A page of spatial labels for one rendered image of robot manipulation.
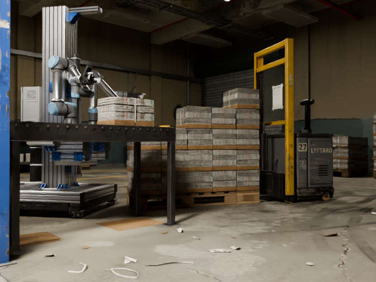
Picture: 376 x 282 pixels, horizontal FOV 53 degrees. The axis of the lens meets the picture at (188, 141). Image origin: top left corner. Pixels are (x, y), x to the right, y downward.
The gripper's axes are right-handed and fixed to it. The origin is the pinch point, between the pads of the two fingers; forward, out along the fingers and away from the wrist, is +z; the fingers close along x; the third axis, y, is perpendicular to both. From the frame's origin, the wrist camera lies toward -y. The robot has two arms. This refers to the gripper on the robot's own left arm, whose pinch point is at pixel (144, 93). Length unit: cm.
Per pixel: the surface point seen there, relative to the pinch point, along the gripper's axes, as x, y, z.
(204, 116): 40, 21, 60
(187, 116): 42, 22, 41
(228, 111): 37, 15, 88
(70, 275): 246, 91, -67
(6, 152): 211, 34, -102
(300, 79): -507, -54, 487
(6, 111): 208, 12, -102
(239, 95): 33, -2, 102
